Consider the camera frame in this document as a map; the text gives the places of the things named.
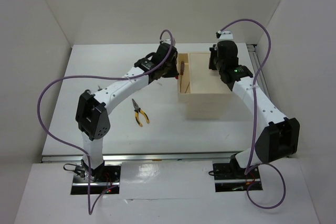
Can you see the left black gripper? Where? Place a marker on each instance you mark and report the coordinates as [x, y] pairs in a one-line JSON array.
[[174, 73]]

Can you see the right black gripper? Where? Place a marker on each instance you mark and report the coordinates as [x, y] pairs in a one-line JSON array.
[[213, 52]]

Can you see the beige top drawer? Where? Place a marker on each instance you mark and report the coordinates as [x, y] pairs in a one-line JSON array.
[[183, 97]]

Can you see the yellow black pliers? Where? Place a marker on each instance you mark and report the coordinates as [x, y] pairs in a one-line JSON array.
[[139, 111]]

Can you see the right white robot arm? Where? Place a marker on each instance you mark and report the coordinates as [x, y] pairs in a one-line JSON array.
[[275, 136]]

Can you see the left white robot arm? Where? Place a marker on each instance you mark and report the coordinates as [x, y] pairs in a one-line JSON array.
[[93, 110]]

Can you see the beige drawer cabinet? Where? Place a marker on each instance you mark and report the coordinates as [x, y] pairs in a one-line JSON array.
[[209, 96]]

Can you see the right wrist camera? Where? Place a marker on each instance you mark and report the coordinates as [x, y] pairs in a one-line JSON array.
[[224, 35]]

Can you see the aluminium side rail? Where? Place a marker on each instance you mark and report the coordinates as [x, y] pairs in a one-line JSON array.
[[251, 48]]

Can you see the aluminium front rail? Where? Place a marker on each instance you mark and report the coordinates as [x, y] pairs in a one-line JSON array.
[[141, 157]]

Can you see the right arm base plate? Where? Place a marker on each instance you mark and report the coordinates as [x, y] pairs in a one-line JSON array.
[[227, 180]]

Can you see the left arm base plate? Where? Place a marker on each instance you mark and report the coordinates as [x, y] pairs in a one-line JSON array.
[[108, 180]]

